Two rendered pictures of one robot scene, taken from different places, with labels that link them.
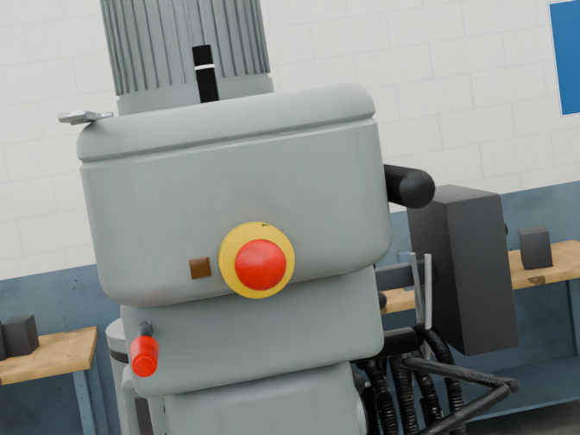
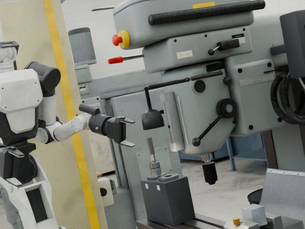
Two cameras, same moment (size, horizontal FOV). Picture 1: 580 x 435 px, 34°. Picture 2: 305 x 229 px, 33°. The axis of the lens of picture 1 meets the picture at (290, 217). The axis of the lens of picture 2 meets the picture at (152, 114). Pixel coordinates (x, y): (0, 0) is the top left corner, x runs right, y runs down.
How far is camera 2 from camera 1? 1.72 m
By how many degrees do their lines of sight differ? 73
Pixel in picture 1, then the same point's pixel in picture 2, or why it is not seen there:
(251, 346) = (155, 62)
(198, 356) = (150, 63)
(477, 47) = not seen: outside the picture
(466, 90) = not seen: outside the picture
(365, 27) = not seen: outside the picture
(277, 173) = (125, 18)
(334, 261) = (135, 39)
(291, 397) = (171, 77)
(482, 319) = (293, 63)
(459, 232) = (283, 27)
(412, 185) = (149, 19)
